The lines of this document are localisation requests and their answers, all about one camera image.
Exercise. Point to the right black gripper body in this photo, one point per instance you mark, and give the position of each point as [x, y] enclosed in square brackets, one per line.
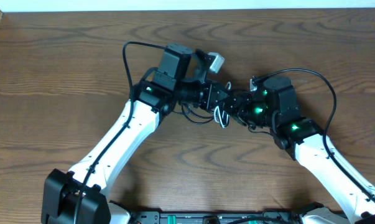
[257, 113]

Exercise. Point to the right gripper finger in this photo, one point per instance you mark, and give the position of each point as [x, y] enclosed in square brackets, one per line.
[233, 105]
[241, 119]

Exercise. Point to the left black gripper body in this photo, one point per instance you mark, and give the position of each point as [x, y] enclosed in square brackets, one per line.
[214, 96]

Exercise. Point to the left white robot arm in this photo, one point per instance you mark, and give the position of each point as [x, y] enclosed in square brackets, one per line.
[80, 195]

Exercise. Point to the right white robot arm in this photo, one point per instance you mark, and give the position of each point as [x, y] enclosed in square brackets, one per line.
[272, 103]

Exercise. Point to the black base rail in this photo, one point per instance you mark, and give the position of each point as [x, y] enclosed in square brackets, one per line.
[155, 217]

